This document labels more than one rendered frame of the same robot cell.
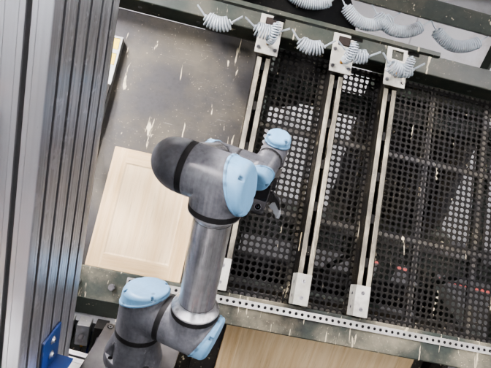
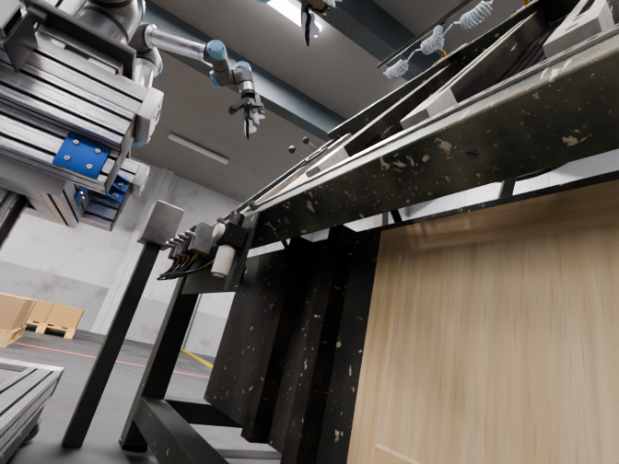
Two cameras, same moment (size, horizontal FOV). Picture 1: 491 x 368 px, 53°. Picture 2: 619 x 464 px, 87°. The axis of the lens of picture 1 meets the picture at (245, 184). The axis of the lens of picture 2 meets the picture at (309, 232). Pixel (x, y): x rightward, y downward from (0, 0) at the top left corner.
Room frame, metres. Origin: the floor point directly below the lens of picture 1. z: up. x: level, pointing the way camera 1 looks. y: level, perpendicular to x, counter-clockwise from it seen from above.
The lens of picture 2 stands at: (1.32, -0.72, 0.45)
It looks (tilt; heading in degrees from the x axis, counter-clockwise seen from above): 20 degrees up; 64
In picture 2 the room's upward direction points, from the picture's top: 13 degrees clockwise
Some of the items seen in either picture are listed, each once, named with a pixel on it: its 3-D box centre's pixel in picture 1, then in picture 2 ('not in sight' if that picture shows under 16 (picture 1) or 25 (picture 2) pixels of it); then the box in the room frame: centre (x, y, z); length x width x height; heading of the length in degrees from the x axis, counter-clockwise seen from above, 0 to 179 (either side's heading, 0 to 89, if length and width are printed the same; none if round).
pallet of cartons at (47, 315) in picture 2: not in sight; (49, 317); (0.53, 5.43, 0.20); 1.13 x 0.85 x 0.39; 88
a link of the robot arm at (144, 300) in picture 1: (145, 307); (115, 7); (1.03, 0.16, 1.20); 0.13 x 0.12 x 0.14; 76
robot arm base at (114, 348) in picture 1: (135, 343); (97, 40); (1.03, 0.17, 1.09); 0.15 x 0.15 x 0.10
